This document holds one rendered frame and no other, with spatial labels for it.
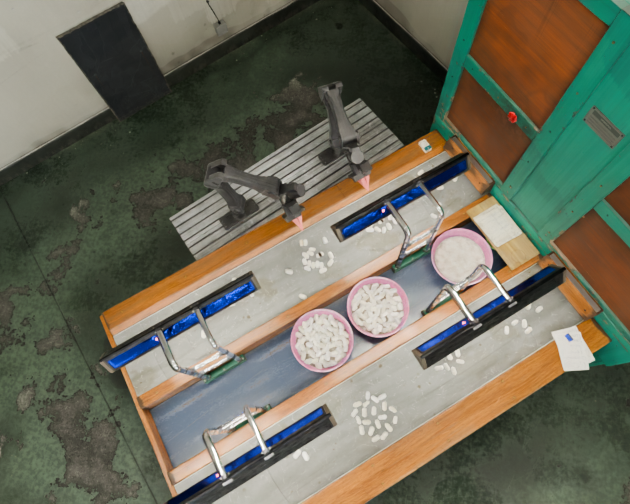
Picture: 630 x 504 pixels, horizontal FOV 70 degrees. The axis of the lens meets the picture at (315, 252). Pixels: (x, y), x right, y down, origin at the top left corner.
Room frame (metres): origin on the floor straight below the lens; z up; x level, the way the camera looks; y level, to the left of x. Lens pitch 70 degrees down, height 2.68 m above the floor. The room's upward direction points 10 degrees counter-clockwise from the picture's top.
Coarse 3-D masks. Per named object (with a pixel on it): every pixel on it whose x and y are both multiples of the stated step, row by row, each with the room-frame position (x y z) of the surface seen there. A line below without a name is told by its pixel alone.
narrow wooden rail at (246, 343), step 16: (464, 208) 0.80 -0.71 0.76; (448, 224) 0.73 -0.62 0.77; (464, 224) 0.75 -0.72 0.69; (384, 256) 0.64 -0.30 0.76; (352, 272) 0.59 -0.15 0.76; (368, 272) 0.58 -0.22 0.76; (336, 288) 0.53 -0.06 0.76; (352, 288) 0.53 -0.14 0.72; (304, 304) 0.48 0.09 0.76; (320, 304) 0.47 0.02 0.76; (272, 320) 0.44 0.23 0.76; (288, 320) 0.43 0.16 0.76; (256, 336) 0.38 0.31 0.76; (272, 336) 0.38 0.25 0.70; (240, 352) 0.33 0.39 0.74; (160, 384) 0.25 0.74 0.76; (176, 384) 0.24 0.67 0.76; (192, 384) 0.24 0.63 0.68; (144, 400) 0.20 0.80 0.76; (160, 400) 0.19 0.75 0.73
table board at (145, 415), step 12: (108, 336) 0.50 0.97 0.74; (132, 384) 0.28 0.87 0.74; (132, 396) 0.23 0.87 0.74; (144, 420) 0.13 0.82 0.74; (156, 432) 0.07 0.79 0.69; (156, 444) 0.02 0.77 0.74; (156, 456) -0.02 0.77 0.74; (168, 456) -0.03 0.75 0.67; (168, 468) -0.07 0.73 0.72; (168, 480) -0.12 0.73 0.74
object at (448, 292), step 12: (480, 264) 0.43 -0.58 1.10; (468, 276) 0.43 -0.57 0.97; (492, 276) 0.37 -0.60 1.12; (444, 288) 0.37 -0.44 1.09; (456, 288) 0.42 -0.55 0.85; (504, 288) 0.32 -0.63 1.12; (444, 300) 0.40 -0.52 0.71; (456, 300) 0.31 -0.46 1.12; (468, 312) 0.26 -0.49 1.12; (480, 324) 0.22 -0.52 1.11
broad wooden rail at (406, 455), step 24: (600, 336) 0.13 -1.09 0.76; (528, 360) 0.09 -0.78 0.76; (552, 360) 0.07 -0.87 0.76; (504, 384) 0.02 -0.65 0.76; (528, 384) 0.00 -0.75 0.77; (456, 408) -0.04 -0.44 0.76; (480, 408) -0.06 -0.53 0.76; (504, 408) -0.07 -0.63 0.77; (432, 432) -0.11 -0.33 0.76; (456, 432) -0.13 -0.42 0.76; (384, 456) -0.16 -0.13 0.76; (408, 456) -0.18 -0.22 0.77; (432, 456) -0.19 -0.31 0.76; (336, 480) -0.22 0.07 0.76; (360, 480) -0.23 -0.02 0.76; (384, 480) -0.25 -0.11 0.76
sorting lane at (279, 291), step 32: (384, 192) 0.96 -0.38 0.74; (448, 192) 0.90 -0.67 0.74; (320, 224) 0.86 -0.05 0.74; (384, 224) 0.80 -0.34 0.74; (416, 224) 0.77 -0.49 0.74; (256, 256) 0.75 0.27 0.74; (288, 256) 0.73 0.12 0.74; (352, 256) 0.67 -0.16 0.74; (288, 288) 0.58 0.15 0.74; (320, 288) 0.55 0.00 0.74; (160, 320) 0.53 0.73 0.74; (224, 320) 0.48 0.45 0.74; (256, 320) 0.46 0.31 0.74; (160, 352) 0.39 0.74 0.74; (192, 352) 0.37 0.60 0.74
